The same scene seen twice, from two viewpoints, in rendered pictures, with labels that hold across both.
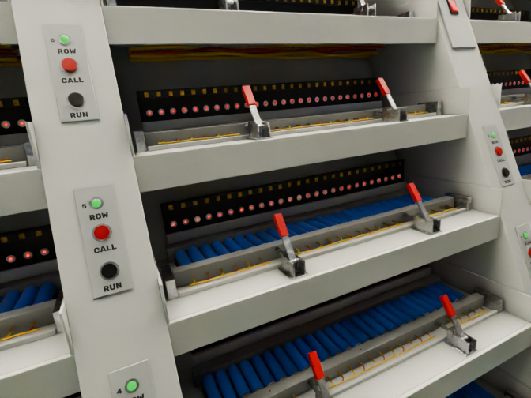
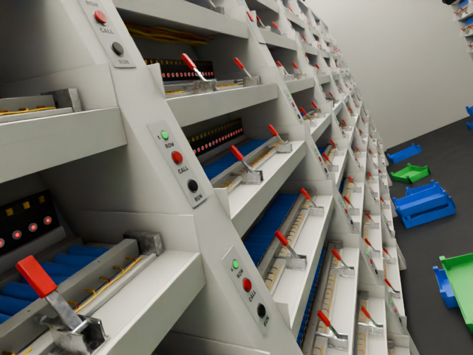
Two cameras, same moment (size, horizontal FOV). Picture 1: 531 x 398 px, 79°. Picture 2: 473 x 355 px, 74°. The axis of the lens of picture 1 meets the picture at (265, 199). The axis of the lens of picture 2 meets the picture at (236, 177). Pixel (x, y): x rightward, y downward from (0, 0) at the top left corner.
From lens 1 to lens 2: 0.41 m
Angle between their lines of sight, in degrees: 41
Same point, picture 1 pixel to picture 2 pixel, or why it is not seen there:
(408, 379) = (311, 235)
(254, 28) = (178, 10)
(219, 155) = (201, 101)
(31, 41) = not seen: outside the picture
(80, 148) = (136, 91)
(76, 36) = not seen: outside the picture
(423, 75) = (243, 60)
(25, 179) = (111, 116)
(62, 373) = (197, 269)
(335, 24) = (212, 17)
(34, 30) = not seen: outside the picture
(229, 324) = (248, 218)
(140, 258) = (200, 175)
